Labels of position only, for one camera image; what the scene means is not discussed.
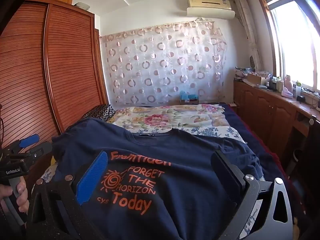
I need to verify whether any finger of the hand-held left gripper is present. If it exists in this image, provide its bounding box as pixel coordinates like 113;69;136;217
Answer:
10;134;40;152
26;142;53;161

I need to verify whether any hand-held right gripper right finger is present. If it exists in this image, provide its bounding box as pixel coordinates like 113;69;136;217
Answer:
211;150;293;240

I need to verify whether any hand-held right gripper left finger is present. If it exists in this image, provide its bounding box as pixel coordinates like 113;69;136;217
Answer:
25;150;109;240

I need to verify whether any navy printed t-shirt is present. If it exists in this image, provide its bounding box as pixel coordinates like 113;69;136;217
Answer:
51;117;288;240

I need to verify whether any person's left hand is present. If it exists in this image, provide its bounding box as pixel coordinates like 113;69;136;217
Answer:
0;175;28;214

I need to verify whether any blue floral bedsheet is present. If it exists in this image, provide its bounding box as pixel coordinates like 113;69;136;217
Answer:
185;126;247;143

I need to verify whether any navy blanket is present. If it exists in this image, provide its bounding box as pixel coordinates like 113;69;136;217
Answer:
222;104;300;183

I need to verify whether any black patterned pillow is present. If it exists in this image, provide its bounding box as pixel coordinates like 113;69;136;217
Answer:
81;104;116;123

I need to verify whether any wooden sideboard cabinet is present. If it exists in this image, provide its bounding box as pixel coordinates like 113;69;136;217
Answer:
234;79;320;180

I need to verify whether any wooden slatted wardrobe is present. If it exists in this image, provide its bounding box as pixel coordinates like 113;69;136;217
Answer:
0;1;109;200

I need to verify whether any blue toy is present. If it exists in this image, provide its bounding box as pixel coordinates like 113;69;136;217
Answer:
179;91;198;101

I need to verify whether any cardboard box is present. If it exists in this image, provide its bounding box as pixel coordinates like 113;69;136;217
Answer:
246;73;268;85

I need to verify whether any pink bottle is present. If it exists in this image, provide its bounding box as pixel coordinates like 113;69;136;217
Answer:
281;75;294;98

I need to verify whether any circle-patterned sheer curtain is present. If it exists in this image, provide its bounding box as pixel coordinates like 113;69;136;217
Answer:
99;20;228;107

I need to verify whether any beige window curtain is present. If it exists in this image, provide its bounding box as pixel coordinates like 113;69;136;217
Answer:
234;0;263;70

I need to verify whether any wood-framed window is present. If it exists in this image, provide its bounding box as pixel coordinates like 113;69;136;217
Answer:
257;0;320;93

